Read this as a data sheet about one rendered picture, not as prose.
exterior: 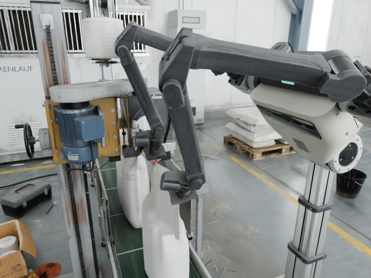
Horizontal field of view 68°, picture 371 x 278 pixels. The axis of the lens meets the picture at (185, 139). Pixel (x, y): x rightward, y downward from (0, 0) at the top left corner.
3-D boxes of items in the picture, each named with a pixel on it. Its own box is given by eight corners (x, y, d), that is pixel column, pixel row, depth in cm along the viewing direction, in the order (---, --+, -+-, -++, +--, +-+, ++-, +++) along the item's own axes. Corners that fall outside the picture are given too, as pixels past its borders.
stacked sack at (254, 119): (292, 124, 405) (293, 114, 400) (254, 129, 381) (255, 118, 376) (273, 117, 442) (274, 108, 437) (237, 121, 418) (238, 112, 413)
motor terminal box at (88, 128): (106, 142, 117) (104, 116, 114) (84, 148, 111) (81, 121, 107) (96, 137, 123) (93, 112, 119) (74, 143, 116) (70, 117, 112)
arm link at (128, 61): (128, 43, 99) (126, 36, 108) (113, 49, 99) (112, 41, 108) (167, 135, 124) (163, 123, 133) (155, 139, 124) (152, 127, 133)
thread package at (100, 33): (129, 60, 114) (126, 15, 109) (86, 61, 108) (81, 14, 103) (122, 59, 129) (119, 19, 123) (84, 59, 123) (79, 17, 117)
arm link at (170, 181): (204, 182, 86) (201, 160, 92) (168, 178, 83) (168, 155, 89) (192, 201, 94) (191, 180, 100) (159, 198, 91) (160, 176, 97)
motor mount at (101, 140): (109, 147, 122) (105, 111, 117) (93, 149, 120) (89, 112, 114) (101, 130, 147) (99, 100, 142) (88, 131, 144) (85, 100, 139)
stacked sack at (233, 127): (272, 131, 449) (273, 123, 444) (239, 137, 422) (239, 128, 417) (254, 125, 485) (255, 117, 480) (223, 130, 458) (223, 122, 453)
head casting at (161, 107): (174, 142, 156) (173, 89, 146) (130, 147, 147) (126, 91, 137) (158, 127, 182) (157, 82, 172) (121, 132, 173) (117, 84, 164)
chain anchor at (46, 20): (54, 29, 120) (52, 13, 118) (41, 28, 119) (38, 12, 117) (54, 29, 123) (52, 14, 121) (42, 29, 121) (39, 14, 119)
